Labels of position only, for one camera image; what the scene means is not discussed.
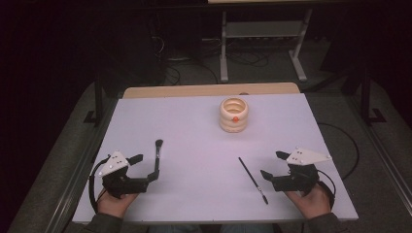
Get white metal stand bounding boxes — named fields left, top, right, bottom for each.
left=219, top=9, right=314, bottom=83

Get person's right hand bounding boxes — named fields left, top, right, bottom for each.
left=285, top=183, right=333, bottom=220

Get right hand-held gripper cable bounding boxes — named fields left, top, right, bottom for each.
left=317, top=169, right=337, bottom=209

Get hand-held gripper cable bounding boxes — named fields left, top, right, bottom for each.
left=88, top=154, right=112, bottom=215
left=317, top=169, right=337, bottom=209

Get left hand-held gripper cable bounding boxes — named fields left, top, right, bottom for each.
left=88, top=154, right=112, bottom=215

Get white table cover board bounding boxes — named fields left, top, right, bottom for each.
left=71, top=92, right=360, bottom=225

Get black metal stand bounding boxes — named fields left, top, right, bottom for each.
left=359, top=67, right=389, bottom=126
left=84, top=73, right=107, bottom=127

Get black fluffy makeup brush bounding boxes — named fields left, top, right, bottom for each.
left=154, top=139, right=164, bottom=173

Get person's left hand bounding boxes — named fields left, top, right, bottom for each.
left=96, top=190, right=140, bottom=218

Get thin black spoolie brush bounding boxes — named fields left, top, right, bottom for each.
left=238, top=156, right=269, bottom=206

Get tangle of floor cables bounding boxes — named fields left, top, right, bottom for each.
left=151, top=34, right=270, bottom=85

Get black floor cable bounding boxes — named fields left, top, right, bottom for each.
left=317, top=121, right=361, bottom=181

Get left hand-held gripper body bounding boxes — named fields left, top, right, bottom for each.
left=97, top=150, right=151, bottom=199

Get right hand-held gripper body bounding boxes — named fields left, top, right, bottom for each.
left=271, top=148, right=332, bottom=197

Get cream ribbed brush holder cup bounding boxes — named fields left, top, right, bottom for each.
left=219, top=96, right=250, bottom=134

